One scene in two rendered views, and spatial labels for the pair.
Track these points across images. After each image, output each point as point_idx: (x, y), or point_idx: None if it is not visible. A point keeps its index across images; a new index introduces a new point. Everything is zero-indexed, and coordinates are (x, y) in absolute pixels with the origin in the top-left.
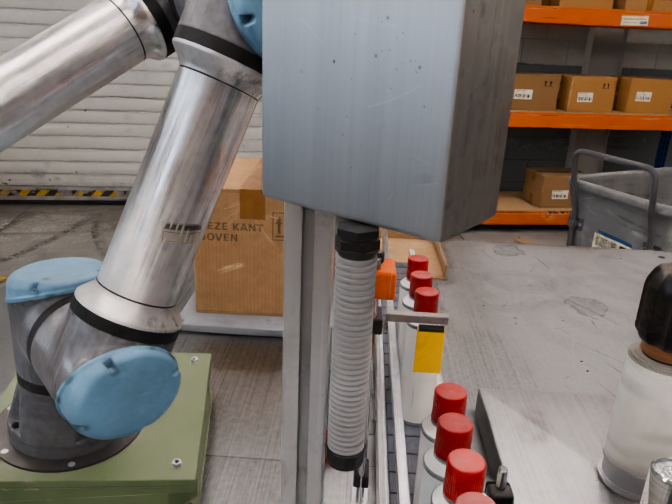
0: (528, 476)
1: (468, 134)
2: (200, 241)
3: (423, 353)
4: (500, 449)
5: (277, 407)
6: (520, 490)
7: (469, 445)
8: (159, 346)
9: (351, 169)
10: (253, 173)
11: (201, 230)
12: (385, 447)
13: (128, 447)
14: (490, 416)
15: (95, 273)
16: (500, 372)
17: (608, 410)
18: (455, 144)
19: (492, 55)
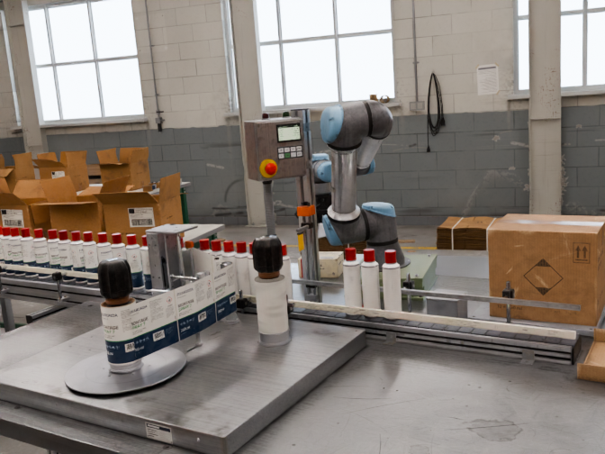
0: (297, 324)
1: (248, 158)
2: (338, 194)
3: (302, 242)
4: (317, 323)
5: (403, 310)
6: (293, 322)
7: None
8: (329, 220)
9: None
10: (544, 221)
11: (335, 190)
12: None
13: None
14: (339, 326)
15: (368, 205)
16: (401, 361)
17: (319, 351)
18: (247, 158)
19: (249, 142)
